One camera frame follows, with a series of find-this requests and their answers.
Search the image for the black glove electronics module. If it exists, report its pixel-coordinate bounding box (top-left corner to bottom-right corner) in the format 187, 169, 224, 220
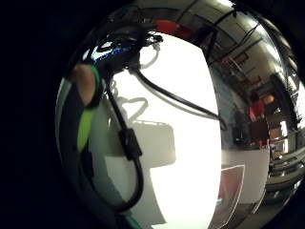
85, 24, 164, 74

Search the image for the red object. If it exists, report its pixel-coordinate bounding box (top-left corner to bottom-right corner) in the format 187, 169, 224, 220
154, 18, 195, 40

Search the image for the reddish brown board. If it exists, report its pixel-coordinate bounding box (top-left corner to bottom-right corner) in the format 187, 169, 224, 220
208, 164, 246, 229

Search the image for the grey shelf rack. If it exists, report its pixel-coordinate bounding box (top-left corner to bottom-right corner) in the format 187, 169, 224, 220
265, 147, 305, 204

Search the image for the black cable with connector block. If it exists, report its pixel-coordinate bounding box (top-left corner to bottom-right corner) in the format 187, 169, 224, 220
103, 75, 146, 214

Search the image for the long black cable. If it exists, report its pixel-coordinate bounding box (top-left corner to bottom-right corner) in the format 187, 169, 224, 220
128, 65, 229, 132

